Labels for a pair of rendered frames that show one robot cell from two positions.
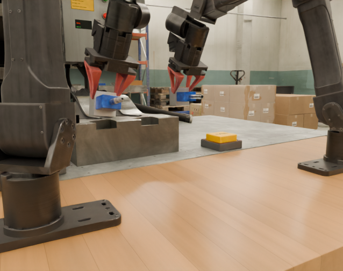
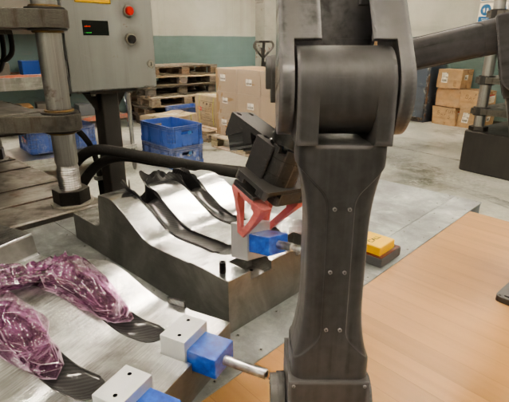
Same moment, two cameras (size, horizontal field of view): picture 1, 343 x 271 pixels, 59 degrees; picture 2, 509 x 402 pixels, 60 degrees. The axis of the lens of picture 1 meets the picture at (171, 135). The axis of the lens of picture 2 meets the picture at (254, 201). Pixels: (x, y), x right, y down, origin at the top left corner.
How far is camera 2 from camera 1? 0.39 m
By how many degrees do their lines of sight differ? 16
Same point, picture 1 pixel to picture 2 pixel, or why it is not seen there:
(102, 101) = (270, 247)
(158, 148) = not seen: hidden behind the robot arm
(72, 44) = (80, 62)
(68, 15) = (71, 13)
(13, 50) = (327, 319)
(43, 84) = (364, 356)
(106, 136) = (260, 283)
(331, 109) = not seen: outside the picture
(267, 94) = not seen: hidden behind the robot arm
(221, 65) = (234, 28)
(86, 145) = (240, 304)
